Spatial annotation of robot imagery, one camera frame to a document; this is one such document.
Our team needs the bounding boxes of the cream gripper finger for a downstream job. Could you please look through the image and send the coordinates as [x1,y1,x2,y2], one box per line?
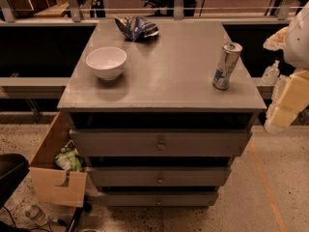
[263,27,287,51]
[264,70,309,133]

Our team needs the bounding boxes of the redbull can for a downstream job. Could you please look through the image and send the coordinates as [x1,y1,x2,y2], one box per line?
[212,43,242,90]

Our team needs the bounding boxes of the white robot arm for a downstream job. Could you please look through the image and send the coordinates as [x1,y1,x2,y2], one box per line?
[263,2,309,133]

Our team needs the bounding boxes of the white bowl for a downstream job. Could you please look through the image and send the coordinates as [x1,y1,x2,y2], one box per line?
[86,46,127,80]

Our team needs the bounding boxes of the hand sanitizer bottle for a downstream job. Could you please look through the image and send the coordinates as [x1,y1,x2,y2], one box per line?
[262,60,280,85]

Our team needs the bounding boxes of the grey drawer cabinet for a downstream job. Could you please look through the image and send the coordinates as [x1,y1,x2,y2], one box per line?
[58,19,266,197]

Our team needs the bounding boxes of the blue chip bag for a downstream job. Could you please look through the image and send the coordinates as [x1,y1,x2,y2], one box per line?
[115,16,159,42]

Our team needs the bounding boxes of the top grey drawer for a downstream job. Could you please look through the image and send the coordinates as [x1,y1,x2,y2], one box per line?
[70,130,252,157]

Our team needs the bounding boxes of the grey drawer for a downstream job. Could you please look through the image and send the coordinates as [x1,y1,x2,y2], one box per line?
[98,191,218,207]
[70,130,252,157]
[87,166,231,187]

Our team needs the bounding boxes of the middle grey drawer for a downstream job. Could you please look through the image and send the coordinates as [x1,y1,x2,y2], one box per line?
[87,166,231,187]

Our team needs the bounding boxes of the metal railing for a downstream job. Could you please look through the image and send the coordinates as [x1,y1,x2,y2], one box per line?
[1,0,305,23]

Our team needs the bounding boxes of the bottom grey drawer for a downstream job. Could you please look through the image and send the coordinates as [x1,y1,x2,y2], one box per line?
[98,191,218,207]

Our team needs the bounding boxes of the green snack bag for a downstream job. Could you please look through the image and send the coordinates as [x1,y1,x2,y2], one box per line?
[54,148,83,172]

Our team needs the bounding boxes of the cardboard box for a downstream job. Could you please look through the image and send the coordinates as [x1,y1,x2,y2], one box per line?
[30,113,87,207]

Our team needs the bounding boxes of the clear plastic bottle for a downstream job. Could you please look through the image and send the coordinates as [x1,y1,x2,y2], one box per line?
[25,205,48,226]

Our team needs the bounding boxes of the black chair seat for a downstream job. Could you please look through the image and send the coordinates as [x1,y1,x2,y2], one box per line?
[0,154,29,207]

